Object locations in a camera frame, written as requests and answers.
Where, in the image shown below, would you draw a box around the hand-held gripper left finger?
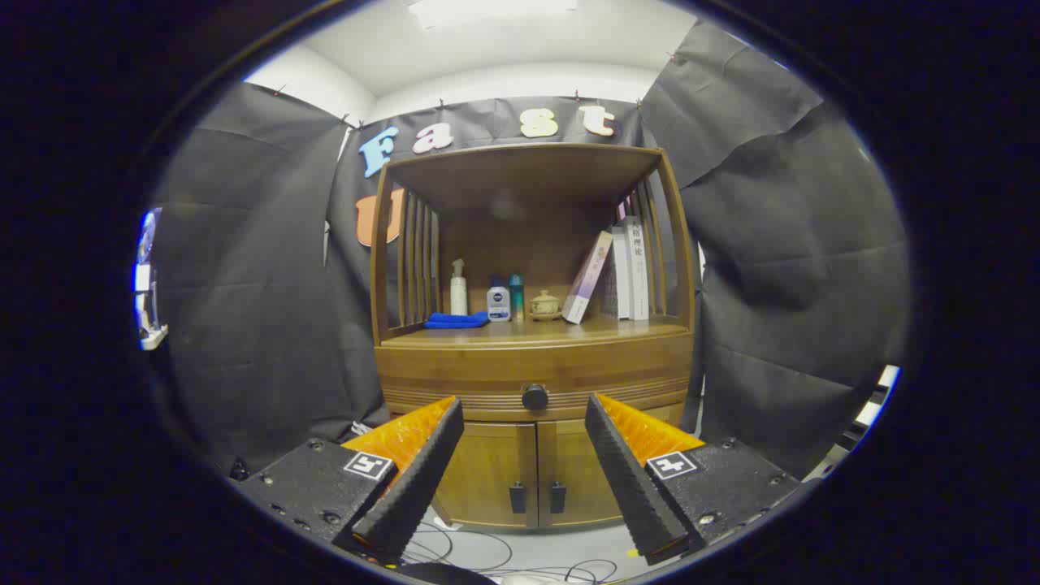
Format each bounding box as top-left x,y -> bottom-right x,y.
236,396 -> 466,566

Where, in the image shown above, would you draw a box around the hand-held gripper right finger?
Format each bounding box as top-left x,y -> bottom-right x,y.
584,392 -> 805,567

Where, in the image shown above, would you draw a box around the wooden drawer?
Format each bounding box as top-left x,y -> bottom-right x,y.
375,337 -> 696,423

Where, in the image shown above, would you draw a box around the wooden cabinet door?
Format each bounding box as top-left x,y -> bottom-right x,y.
536,402 -> 687,527
435,421 -> 539,529

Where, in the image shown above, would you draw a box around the wooden countertop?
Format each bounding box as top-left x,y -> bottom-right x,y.
382,315 -> 691,350

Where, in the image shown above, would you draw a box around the wooden cabinet with slatted sides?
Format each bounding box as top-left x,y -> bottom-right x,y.
370,143 -> 700,531

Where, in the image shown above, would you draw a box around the white pump bottle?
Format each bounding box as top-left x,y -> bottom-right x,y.
449,258 -> 470,317

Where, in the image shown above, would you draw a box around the dark patterned cover book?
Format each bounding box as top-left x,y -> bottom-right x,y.
601,227 -> 633,320

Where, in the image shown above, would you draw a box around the white spine book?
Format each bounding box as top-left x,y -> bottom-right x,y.
630,218 -> 651,322

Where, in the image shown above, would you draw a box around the pink purple book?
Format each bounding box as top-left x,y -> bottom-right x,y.
561,231 -> 614,326

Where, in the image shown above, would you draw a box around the white striped object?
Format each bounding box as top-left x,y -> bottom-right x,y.
800,364 -> 901,484

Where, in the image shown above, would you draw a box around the black floor cables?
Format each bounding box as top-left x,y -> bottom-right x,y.
402,520 -> 622,584

